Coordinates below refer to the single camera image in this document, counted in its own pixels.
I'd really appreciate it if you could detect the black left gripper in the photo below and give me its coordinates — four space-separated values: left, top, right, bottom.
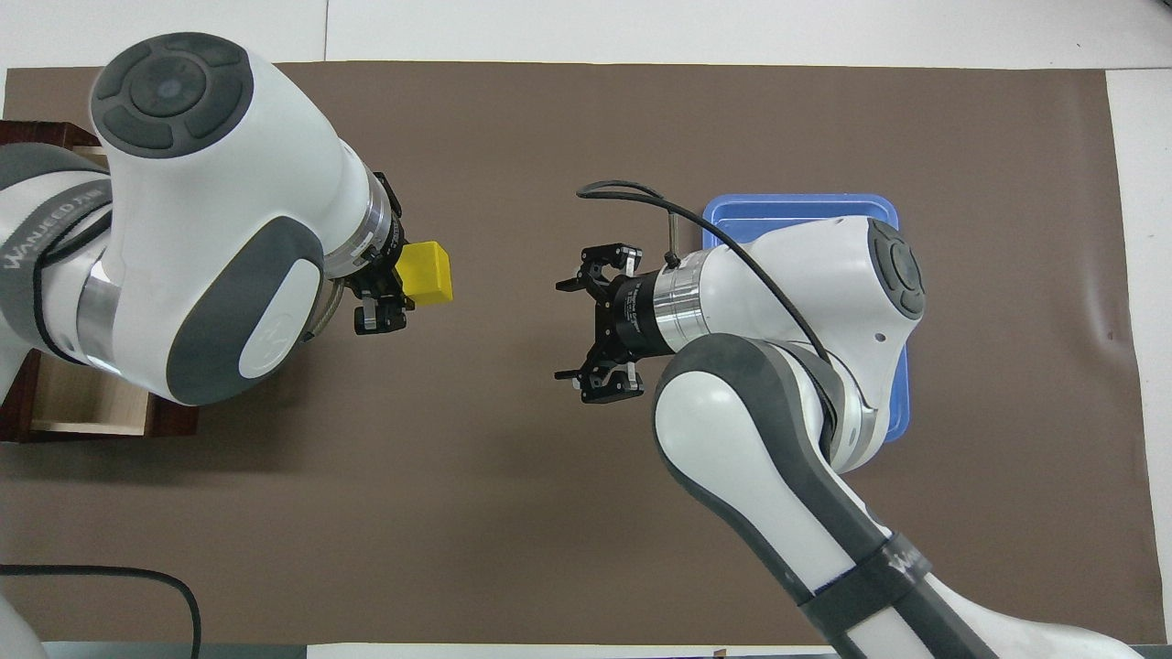
352 171 409 336

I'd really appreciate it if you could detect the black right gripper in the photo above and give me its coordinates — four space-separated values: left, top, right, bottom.
553 242 659 405

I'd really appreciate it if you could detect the yellow cube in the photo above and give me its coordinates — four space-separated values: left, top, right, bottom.
396 241 454 308

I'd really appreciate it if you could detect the dark wooden drawer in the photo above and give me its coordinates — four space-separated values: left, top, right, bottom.
18 137 200 443

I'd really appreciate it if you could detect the blue plastic tray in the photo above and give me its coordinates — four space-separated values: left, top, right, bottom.
702 193 911 446

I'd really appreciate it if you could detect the brown paper table mat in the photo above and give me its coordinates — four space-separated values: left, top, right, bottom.
0 61 1168 646

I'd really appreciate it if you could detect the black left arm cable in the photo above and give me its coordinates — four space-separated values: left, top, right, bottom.
32 206 113 369

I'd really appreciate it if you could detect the black floor cable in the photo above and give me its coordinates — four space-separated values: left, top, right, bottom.
0 565 202 659

